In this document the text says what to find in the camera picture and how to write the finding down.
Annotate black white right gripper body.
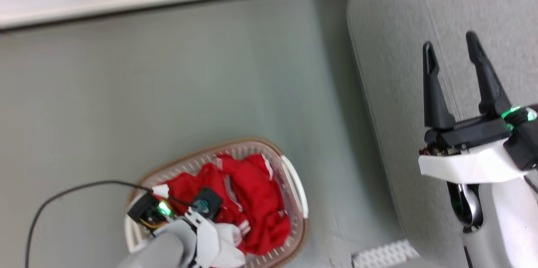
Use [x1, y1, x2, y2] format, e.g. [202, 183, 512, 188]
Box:
[418, 113, 528, 184]

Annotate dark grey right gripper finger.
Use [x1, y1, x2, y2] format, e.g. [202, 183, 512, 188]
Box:
[422, 41, 456, 129]
[466, 31, 512, 117]

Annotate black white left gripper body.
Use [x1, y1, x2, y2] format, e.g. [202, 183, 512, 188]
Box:
[126, 187, 224, 268]

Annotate red clothing with white stripes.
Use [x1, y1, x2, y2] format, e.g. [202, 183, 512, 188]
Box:
[152, 153, 292, 257]

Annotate white perforated laundry basket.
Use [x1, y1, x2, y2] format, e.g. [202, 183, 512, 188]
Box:
[124, 137, 310, 268]

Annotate grey fabric sofa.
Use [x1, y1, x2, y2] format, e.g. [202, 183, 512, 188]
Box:
[346, 0, 538, 268]

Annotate white perforated panel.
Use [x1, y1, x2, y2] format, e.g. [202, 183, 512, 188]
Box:
[351, 239, 421, 268]

